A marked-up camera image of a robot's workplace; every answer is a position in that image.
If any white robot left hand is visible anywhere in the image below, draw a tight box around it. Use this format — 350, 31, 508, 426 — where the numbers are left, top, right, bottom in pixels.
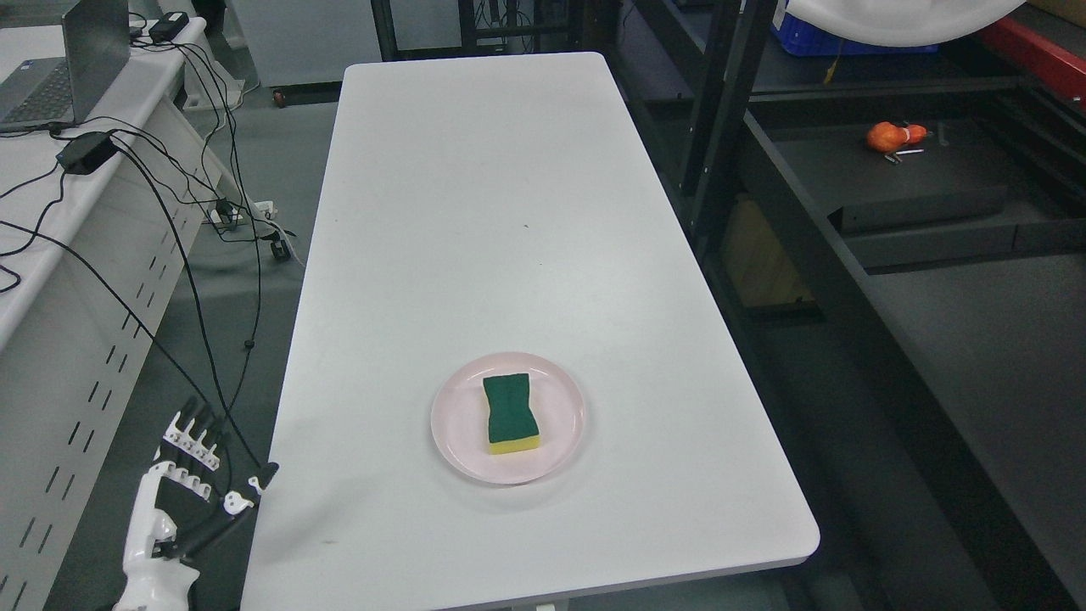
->
114, 397, 279, 610

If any green yellow sponge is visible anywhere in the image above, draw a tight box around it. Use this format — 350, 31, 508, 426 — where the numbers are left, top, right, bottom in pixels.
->
484, 373, 540, 455

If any dark metal shelf rack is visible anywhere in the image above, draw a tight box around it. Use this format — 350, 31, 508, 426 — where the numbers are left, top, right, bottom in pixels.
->
583, 1, 1083, 610

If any orange object on shelf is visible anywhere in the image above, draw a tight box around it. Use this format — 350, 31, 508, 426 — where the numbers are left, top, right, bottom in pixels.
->
866, 120, 929, 154

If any pink round plate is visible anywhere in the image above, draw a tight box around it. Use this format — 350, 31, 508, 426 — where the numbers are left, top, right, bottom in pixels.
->
430, 352, 586, 485

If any white side desk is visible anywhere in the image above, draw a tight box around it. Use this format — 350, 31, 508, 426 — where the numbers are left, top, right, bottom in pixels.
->
0, 17, 223, 611

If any white power strip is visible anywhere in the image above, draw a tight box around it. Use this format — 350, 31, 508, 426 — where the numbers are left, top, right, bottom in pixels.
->
204, 199, 277, 231

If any black power adapter on desk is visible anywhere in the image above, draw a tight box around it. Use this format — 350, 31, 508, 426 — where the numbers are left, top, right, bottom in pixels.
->
55, 132, 119, 177

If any grey laptop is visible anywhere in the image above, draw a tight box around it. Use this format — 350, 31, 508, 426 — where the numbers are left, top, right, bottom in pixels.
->
1, 1, 131, 133

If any black power adapter top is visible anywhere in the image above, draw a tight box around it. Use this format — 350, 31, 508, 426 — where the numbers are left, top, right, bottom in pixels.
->
148, 11, 190, 43

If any blue plastic crate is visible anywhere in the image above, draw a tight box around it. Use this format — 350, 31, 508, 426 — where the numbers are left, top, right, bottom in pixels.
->
770, 7, 939, 58

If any white round object top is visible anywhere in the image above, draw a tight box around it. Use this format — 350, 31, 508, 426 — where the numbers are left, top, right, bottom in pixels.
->
785, 1, 1023, 48

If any red metal beam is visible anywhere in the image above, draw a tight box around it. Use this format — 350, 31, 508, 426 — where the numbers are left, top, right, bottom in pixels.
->
977, 17, 1085, 109

